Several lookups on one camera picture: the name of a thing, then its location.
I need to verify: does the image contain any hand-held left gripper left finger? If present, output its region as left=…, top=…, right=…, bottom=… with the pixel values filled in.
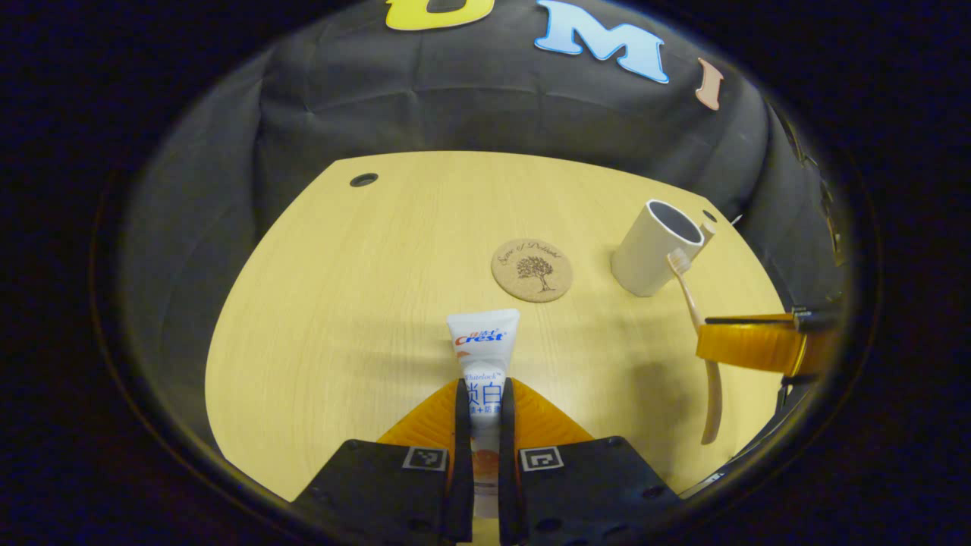
left=292, top=378, right=476, bottom=546

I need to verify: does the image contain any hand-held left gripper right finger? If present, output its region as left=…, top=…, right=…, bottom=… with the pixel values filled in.
left=498, top=378, right=683, bottom=546

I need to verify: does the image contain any wooden toothbrush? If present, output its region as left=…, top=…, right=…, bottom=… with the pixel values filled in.
left=666, top=248, right=724, bottom=446

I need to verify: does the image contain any white toothpaste tube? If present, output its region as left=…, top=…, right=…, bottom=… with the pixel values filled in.
left=446, top=309, right=521, bottom=520

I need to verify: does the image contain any white cup with wooden handle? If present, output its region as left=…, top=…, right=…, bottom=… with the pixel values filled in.
left=611, top=199, right=718, bottom=298

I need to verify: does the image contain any round cork coaster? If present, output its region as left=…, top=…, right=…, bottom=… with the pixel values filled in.
left=491, top=238, right=574, bottom=304

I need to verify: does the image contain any light wooden desktop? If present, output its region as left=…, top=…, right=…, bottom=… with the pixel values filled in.
left=205, top=150, right=786, bottom=546

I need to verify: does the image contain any black backdrop cloth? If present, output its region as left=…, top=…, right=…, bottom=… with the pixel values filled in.
left=118, top=0, right=850, bottom=456

